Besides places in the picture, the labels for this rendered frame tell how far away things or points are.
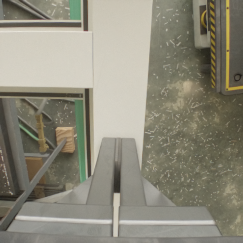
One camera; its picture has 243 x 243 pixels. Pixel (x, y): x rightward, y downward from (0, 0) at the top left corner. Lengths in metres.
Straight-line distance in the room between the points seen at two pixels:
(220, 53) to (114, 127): 0.75
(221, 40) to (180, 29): 0.34
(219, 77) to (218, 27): 0.20
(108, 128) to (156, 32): 0.99
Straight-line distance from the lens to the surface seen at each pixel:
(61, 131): 1.16
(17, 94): 0.23
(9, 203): 0.77
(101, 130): 0.15
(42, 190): 1.05
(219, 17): 0.87
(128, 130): 0.15
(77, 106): 0.22
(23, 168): 0.72
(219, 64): 0.86
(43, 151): 1.01
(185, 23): 1.16
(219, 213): 1.74
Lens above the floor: 1.08
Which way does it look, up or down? 72 degrees down
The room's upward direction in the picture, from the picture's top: 180 degrees clockwise
